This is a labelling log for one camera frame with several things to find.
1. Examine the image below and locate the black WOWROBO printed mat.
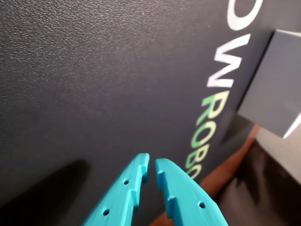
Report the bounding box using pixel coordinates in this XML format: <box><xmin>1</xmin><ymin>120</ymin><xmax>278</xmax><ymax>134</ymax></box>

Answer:
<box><xmin>0</xmin><ymin>0</ymin><xmax>301</xmax><ymax>226</ymax></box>

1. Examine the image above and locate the white open cardboard box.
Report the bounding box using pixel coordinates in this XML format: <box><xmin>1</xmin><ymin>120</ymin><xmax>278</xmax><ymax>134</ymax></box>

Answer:
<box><xmin>237</xmin><ymin>29</ymin><xmax>301</xmax><ymax>139</ymax></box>

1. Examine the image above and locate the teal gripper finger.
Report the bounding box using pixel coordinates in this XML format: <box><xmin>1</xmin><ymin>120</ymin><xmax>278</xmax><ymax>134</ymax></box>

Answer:
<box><xmin>82</xmin><ymin>153</ymin><xmax>151</xmax><ymax>226</ymax></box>
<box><xmin>155</xmin><ymin>158</ymin><xmax>228</xmax><ymax>226</ymax></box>

